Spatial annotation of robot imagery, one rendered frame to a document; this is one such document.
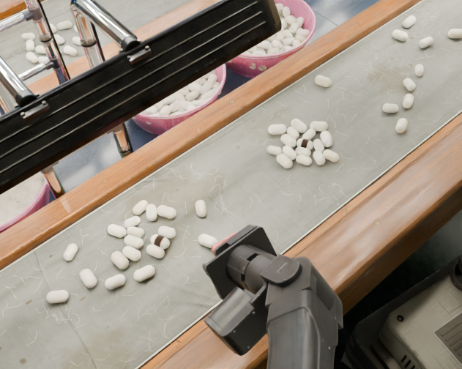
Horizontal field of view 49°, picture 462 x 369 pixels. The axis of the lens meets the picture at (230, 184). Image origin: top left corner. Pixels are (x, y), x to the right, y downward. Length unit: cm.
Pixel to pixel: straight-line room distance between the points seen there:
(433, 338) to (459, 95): 52
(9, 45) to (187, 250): 76
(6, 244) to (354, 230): 61
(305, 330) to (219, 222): 46
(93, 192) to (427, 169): 63
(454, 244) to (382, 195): 94
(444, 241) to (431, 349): 76
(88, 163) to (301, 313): 74
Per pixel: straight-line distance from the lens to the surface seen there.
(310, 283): 55
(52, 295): 91
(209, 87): 117
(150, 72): 70
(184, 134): 105
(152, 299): 89
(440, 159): 105
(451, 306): 123
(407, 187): 99
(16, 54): 139
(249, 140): 106
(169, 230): 92
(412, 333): 118
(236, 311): 62
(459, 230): 192
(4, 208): 108
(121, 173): 101
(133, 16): 141
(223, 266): 72
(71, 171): 116
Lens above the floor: 154
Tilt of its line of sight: 54 degrees down
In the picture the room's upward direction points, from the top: 4 degrees counter-clockwise
